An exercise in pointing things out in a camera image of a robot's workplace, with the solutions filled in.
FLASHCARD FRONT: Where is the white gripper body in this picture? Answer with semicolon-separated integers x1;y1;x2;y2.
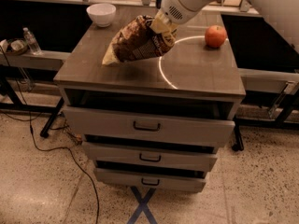
159;0;217;25

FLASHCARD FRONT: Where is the brown chip bag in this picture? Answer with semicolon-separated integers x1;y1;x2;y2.
102;14;178;65

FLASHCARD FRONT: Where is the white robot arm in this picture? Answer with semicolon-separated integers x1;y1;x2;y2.
161;0;299;52

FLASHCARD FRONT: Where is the orange apple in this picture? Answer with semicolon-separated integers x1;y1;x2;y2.
205;25;227;49

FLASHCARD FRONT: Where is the white bowl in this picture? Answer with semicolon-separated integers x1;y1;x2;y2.
86;3;116;27

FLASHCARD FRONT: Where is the grey drawer cabinet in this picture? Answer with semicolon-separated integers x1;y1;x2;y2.
54;7;245;180

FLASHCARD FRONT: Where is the top drawer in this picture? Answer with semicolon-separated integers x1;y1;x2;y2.
63;106;235;147

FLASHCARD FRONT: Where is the drawer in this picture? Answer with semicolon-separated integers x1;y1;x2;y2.
94;168;206;192
63;106;235;147
82;142;217;172

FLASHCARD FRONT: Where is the grey side bench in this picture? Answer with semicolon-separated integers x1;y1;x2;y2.
0;50;70;71

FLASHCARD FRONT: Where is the clear plastic water bottle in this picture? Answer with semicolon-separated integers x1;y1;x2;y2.
23;27;42;55

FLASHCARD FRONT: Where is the middle drawer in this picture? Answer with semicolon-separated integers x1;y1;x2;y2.
82;142;217;172

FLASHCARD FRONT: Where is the small bowl on bench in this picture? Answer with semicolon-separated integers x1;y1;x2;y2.
6;39;28;56

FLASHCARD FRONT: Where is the bottom drawer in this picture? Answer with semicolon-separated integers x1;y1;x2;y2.
94;168;206;192

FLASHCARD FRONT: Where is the black floor cable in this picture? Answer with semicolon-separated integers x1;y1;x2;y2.
0;47;101;224

